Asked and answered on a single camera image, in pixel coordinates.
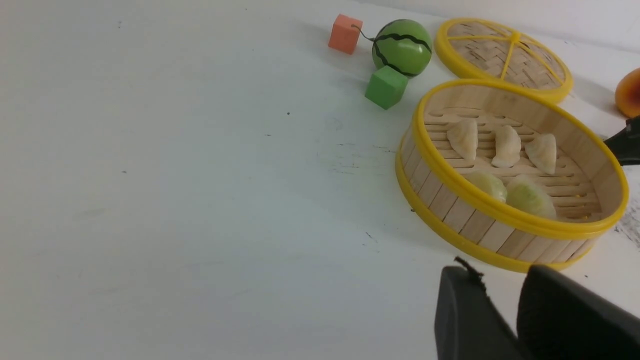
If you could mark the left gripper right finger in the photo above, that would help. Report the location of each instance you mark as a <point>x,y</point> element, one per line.
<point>559,319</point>

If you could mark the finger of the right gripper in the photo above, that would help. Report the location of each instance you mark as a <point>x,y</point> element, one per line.
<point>625,145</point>

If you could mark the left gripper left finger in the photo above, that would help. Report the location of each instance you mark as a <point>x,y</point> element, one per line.
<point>467,325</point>

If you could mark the white dumpling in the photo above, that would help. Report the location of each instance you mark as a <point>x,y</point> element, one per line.
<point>542,152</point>
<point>463,137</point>
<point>507,146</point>

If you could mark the green dumpling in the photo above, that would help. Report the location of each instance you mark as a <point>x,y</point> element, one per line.
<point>527,196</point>
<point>488,183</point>

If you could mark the yellow rimmed bamboo steamer tray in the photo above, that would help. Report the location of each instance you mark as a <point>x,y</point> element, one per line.
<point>589,190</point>

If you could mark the yellow woven steamer lid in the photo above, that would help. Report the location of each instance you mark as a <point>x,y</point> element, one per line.
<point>474,48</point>

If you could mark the orange toy pear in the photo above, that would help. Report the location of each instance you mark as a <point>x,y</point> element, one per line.
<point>627,94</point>

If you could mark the green toy watermelon ball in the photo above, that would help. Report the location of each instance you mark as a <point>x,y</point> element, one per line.
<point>403,45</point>

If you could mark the green foam cube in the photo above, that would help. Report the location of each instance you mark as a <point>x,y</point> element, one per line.
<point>386,87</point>

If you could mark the orange foam cube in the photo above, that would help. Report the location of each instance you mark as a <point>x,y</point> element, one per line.
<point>345,34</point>

